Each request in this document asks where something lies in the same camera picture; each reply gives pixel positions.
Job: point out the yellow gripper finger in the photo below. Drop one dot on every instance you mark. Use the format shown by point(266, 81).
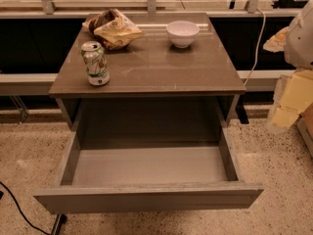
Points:
point(296, 98)
point(276, 43)

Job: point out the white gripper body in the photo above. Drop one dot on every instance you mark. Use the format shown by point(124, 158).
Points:
point(300, 44)

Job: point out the green white 7up can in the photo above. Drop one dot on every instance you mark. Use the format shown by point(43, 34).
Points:
point(95, 61)

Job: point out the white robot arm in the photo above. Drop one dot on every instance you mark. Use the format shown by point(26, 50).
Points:
point(296, 41)

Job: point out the open grey top drawer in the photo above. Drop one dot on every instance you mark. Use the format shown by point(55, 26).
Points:
point(148, 155)

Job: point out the white ceramic bowl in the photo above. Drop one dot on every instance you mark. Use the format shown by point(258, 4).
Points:
point(182, 33)

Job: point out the crumpled chip bag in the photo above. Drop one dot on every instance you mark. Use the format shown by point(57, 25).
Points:
point(113, 29)

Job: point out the black cabinet leg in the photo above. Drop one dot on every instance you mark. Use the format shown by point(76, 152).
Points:
point(59, 221)

